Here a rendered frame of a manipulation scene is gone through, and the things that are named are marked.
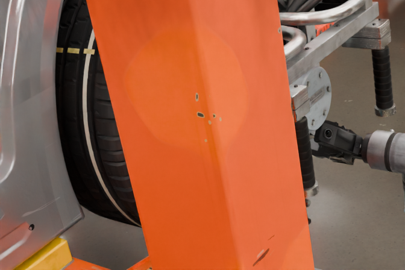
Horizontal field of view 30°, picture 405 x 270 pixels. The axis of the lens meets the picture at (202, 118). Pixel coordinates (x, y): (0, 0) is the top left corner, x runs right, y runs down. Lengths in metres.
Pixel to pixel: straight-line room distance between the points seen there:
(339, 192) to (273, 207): 1.87
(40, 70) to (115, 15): 0.48
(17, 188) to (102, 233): 1.54
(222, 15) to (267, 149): 0.19
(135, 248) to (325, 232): 0.67
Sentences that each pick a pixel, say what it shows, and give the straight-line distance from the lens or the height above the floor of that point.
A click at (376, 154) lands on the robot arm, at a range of 1.72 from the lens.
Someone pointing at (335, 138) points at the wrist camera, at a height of 0.67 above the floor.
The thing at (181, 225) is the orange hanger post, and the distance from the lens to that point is 0.95.
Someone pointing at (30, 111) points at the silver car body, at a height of 0.99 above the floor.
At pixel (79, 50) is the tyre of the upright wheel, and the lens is 1.44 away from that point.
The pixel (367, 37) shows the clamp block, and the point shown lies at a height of 0.93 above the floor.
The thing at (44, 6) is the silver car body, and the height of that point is 1.15.
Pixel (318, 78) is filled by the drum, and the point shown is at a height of 0.89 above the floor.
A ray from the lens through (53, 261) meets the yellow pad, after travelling 1.43.
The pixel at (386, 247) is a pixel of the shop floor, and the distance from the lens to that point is 2.52.
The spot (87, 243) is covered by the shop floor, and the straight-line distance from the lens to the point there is 2.82.
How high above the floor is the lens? 1.46
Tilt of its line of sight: 24 degrees down
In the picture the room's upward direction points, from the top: 11 degrees counter-clockwise
